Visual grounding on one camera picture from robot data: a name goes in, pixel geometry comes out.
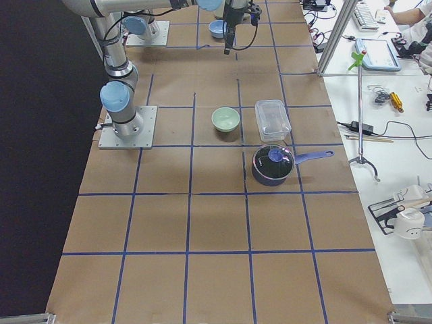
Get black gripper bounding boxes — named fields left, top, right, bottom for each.
left=223, top=0, right=261, bottom=55

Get blue bowl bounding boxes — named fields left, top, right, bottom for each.
left=209, top=20, right=225, bottom=39

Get green bowl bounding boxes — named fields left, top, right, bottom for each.
left=211, top=107, right=240, bottom=132

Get clear plastic container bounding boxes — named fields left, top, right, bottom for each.
left=254, top=99, right=292, bottom=142

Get purple pot with lid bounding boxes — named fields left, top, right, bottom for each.
left=251, top=144, right=335, bottom=186

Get white keyboard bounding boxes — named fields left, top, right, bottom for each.
left=352, top=3, right=379, bottom=32

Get teach pendant tablet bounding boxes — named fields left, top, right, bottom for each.
left=354, top=38, right=401, bottom=72

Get wooden chopsticks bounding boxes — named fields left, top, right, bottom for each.
left=344, top=134, right=394, bottom=143

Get black power adapter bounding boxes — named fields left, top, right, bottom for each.
left=350, top=121, right=374, bottom=135

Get white smiley mug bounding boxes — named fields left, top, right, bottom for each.
left=394, top=208, right=425, bottom=240

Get aluminium frame post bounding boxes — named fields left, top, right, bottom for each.
left=317, top=0, right=357, bottom=76

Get green-handled grabber stick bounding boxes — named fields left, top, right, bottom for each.
left=348, top=50, right=380, bottom=182

